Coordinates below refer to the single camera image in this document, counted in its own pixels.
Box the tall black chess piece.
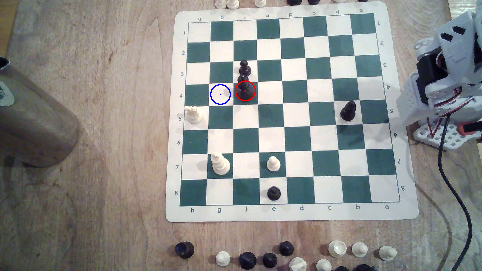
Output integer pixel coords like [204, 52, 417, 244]
[236, 75, 256, 101]

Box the white queen chess piece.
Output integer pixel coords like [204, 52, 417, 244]
[210, 151, 231, 176]

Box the white king chess piece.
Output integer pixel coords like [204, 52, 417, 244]
[184, 106, 203, 125]

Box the green and white chess mat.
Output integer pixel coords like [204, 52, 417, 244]
[166, 1, 419, 223]

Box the black bishop chess piece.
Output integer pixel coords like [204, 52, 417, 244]
[340, 100, 357, 122]

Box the black rook chess piece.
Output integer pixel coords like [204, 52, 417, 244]
[175, 241, 195, 259]

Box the white rook chess piece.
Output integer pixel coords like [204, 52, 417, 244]
[328, 240, 348, 258]

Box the orange and black clamp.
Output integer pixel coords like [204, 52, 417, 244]
[457, 120, 482, 143]

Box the black power cable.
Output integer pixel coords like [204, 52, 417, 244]
[437, 113, 474, 271]

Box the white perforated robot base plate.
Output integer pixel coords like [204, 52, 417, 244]
[412, 120, 480, 152]

